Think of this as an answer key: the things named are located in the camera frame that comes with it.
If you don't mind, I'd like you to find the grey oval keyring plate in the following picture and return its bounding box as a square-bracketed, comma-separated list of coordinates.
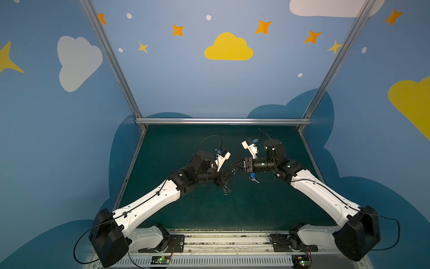
[221, 171, 235, 196]

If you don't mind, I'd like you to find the blue key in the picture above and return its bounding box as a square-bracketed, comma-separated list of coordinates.
[249, 173, 260, 184]

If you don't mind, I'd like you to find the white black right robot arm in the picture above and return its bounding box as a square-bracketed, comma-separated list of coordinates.
[241, 139, 381, 262]

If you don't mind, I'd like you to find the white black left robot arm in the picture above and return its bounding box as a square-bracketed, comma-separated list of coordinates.
[87, 148, 231, 268]

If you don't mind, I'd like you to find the left controller board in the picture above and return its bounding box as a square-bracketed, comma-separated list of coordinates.
[150, 256, 171, 266]

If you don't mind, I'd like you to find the controller board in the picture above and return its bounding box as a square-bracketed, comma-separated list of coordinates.
[150, 256, 171, 266]
[292, 256, 312, 269]

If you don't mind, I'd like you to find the right controller board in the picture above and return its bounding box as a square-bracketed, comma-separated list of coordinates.
[292, 256, 312, 269]

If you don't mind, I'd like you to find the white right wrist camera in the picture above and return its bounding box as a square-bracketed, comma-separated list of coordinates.
[241, 138, 259, 159]

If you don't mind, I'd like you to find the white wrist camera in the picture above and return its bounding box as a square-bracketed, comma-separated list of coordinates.
[241, 138, 259, 159]
[215, 148, 231, 172]

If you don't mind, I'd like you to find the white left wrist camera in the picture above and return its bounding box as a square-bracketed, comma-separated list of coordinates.
[215, 148, 231, 172]

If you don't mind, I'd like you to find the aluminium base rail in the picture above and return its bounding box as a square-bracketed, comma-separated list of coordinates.
[112, 229, 373, 269]

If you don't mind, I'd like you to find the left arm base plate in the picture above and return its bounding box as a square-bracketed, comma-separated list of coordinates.
[138, 234, 185, 253]

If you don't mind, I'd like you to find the aluminium frame back rail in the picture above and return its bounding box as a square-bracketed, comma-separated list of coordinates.
[135, 117, 311, 126]

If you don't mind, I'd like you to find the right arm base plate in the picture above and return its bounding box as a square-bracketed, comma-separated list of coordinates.
[268, 233, 319, 253]

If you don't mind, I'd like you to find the aluminium frame left post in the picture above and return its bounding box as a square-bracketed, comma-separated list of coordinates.
[79, 0, 147, 132]

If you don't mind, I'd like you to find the aluminium frame post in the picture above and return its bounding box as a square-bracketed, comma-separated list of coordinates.
[79, 0, 147, 132]
[302, 0, 376, 124]

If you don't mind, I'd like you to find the aluminium frame right post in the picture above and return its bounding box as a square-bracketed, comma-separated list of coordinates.
[302, 0, 376, 124]

